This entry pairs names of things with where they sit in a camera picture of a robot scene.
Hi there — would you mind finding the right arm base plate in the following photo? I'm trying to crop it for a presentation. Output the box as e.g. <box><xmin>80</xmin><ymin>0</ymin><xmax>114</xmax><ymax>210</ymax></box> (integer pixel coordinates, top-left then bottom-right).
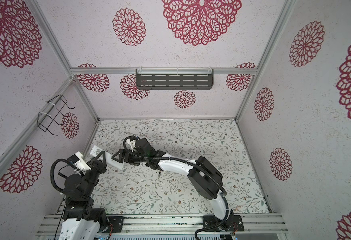
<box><xmin>203</xmin><ymin>215</ymin><xmax>245</xmax><ymax>232</ymax></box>

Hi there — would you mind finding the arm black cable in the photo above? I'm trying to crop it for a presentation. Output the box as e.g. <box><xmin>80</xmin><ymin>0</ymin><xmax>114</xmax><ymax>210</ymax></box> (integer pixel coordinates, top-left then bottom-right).
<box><xmin>49</xmin><ymin>158</ymin><xmax>84</xmax><ymax>193</ymax></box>
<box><xmin>122</xmin><ymin>135</ymin><xmax>228</xmax><ymax>197</ymax></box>

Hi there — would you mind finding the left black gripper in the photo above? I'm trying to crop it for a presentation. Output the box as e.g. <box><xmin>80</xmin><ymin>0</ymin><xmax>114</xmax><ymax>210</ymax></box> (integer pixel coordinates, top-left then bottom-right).
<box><xmin>84</xmin><ymin>151</ymin><xmax>107</xmax><ymax>198</ymax></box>

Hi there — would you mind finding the aluminium front rail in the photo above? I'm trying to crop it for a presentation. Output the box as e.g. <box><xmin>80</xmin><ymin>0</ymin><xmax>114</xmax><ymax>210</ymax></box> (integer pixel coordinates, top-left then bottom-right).
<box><xmin>35</xmin><ymin>213</ymin><xmax>290</xmax><ymax>236</ymax></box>

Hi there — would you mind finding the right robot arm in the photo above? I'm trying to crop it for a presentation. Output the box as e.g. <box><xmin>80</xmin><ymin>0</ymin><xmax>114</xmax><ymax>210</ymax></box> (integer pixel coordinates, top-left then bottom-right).
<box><xmin>106</xmin><ymin>136</ymin><xmax>231</xmax><ymax>222</ymax></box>

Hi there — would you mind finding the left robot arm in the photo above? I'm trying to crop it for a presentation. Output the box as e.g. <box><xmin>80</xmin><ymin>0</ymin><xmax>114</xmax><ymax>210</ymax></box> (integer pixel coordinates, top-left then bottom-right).
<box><xmin>50</xmin><ymin>151</ymin><xmax>109</xmax><ymax>240</ymax></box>

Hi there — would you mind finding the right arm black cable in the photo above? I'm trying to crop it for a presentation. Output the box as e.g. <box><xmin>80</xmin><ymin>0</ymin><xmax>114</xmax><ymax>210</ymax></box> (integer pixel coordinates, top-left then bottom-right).
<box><xmin>122</xmin><ymin>135</ymin><xmax>228</xmax><ymax>197</ymax></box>

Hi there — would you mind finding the white remote control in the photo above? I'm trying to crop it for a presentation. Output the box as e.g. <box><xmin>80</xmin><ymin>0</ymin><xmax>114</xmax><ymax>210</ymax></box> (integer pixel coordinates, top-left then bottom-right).
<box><xmin>89</xmin><ymin>146</ymin><xmax>123</xmax><ymax>170</ymax></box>

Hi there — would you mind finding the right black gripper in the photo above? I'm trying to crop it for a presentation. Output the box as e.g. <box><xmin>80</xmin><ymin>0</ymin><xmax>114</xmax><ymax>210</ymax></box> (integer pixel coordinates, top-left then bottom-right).
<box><xmin>112</xmin><ymin>149</ymin><xmax>150</xmax><ymax>166</ymax></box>

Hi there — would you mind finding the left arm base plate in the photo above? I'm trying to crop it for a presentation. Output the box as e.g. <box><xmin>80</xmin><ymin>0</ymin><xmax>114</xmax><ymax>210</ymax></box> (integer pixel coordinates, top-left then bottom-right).
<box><xmin>105</xmin><ymin>216</ymin><xmax>124</xmax><ymax>234</ymax></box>

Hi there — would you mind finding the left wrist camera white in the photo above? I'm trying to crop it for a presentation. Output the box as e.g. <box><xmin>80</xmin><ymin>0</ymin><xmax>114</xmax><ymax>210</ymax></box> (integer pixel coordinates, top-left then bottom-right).
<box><xmin>67</xmin><ymin>152</ymin><xmax>91</xmax><ymax>172</ymax></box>

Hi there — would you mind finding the black wire wall rack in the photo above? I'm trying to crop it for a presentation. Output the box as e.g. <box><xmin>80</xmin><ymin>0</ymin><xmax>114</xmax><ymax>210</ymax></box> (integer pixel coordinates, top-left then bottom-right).
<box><xmin>36</xmin><ymin>94</ymin><xmax>75</xmax><ymax>136</ymax></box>

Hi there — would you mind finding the dark grey wall shelf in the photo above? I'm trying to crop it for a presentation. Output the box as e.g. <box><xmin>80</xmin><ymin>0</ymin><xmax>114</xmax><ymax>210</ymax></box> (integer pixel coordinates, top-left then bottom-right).
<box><xmin>135</xmin><ymin>69</ymin><xmax>214</xmax><ymax>90</ymax></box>

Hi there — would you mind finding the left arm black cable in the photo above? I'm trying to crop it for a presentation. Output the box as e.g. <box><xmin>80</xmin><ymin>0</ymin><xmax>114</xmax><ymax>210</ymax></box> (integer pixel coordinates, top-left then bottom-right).
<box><xmin>49</xmin><ymin>158</ymin><xmax>84</xmax><ymax>193</ymax></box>

